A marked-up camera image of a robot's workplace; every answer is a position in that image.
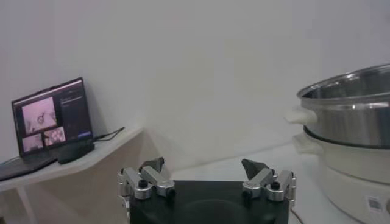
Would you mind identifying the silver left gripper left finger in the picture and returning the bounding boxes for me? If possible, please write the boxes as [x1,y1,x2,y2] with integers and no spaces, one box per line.
[118,156,177,201]

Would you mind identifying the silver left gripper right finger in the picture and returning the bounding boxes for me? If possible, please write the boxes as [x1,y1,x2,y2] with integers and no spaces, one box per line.
[241,158,297,203]

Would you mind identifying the steel perforated steamer basket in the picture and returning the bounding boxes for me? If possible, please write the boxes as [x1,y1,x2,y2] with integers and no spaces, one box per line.
[285,63,390,150]

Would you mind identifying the white side table with mouse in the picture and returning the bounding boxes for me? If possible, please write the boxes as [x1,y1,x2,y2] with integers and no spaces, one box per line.
[0,127,144,224]

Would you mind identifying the black computer mouse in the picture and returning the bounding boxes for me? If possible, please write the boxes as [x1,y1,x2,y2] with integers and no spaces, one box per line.
[57,142,96,165]

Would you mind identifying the cream electric cooking pot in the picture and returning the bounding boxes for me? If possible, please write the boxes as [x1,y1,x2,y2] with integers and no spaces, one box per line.
[292,131,390,224]

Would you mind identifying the black laptop with dark screen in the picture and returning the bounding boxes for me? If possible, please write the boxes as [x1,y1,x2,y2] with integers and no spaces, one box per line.
[0,77,95,182]

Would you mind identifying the black looped laptop cable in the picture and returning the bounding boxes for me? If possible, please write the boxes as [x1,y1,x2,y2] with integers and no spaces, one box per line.
[93,126,126,143]

